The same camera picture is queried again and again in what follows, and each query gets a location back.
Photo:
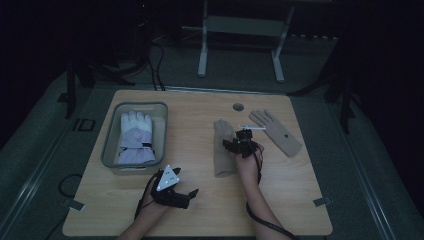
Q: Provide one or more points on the beige glove with dark dot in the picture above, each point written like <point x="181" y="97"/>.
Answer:
<point x="283" y="143"/>

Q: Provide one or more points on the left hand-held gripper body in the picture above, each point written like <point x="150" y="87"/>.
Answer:
<point x="167" y="180"/>

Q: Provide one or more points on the grey plastic basket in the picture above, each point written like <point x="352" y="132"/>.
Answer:
<point x="108" y="146"/>

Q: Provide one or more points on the person's left hand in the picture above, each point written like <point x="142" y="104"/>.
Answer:
<point x="153" y="210"/>

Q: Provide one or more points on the grey tape strip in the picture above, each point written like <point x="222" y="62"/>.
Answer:
<point x="322" y="201"/>
<point x="74" y="205"/>

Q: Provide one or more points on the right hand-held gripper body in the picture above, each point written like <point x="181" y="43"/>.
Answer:
<point x="245" y="145"/>

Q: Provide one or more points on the white metal stand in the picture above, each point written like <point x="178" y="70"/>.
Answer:
<point x="243" y="25"/>

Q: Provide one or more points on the person's right hand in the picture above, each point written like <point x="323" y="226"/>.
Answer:
<point x="249" y="168"/>

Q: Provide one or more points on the plain beige glove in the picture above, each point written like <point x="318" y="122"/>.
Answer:
<point x="221" y="160"/>

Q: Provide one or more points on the black tripod stand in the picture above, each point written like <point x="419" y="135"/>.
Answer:
<point x="70" y="86"/>
<point x="345" y="103"/>

